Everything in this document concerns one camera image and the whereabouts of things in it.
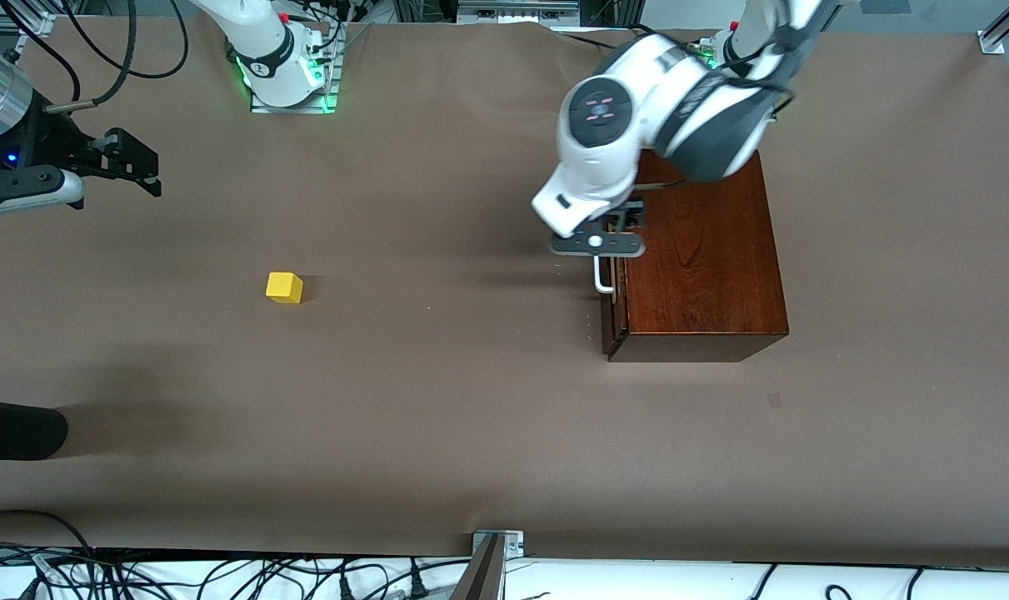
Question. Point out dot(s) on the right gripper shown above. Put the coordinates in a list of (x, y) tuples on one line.
[(44, 137)]

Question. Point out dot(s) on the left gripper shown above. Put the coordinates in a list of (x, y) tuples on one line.
[(628, 213)]

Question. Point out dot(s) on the aluminium corner bracket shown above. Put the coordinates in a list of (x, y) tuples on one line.
[(1000, 33)]

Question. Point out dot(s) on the grey power strip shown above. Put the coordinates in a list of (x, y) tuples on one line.
[(516, 10)]

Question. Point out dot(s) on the aluminium bracket with profile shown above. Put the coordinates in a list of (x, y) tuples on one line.
[(496, 546)]

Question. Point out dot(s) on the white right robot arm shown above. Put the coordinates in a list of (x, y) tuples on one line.
[(262, 42)]

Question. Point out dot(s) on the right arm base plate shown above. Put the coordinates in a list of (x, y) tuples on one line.
[(329, 92)]

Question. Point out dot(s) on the dark brown wooden cabinet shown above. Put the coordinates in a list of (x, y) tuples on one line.
[(704, 250)]

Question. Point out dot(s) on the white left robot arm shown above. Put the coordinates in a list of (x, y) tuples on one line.
[(679, 92)]

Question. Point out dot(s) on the yellow wooden block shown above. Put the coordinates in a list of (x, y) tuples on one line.
[(284, 287)]

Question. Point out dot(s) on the aluminium frame rail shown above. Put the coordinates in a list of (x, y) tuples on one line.
[(21, 17)]

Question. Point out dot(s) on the brown paper table cover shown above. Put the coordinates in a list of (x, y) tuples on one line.
[(387, 417)]

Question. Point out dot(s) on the black cylindrical object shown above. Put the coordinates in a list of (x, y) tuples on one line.
[(12, 429)]

